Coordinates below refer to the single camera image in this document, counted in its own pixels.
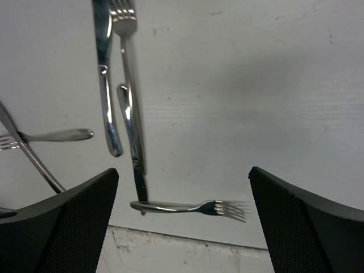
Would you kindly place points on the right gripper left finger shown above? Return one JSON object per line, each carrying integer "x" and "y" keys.
{"x": 63, "y": 233}

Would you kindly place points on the crossing metal knife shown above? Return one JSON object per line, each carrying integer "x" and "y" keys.
{"x": 130, "y": 112}

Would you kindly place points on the long upright metal knife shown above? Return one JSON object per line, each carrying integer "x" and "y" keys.
{"x": 102, "y": 30}

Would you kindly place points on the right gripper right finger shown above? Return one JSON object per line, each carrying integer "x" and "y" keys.
{"x": 305, "y": 232}

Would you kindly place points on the left metal knife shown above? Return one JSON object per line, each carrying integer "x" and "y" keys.
{"x": 10, "y": 126}

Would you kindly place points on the upright metal fork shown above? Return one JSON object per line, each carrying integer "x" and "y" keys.
{"x": 124, "y": 21}

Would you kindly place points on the metal fork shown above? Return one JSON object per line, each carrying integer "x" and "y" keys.
{"x": 124, "y": 21}
{"x": 69, "y": 135}
{"x": 228, "y": 209}

